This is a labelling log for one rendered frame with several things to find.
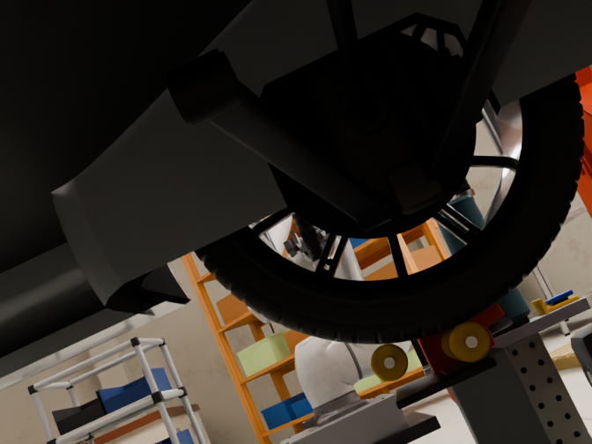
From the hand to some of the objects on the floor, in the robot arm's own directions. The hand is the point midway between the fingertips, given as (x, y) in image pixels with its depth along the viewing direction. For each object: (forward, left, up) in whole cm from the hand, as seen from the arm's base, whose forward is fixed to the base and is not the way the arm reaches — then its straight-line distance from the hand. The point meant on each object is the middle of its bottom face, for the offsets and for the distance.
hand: (307, 233), depth 176 cm
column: (-29, +43, -83) cm, 98 cm away
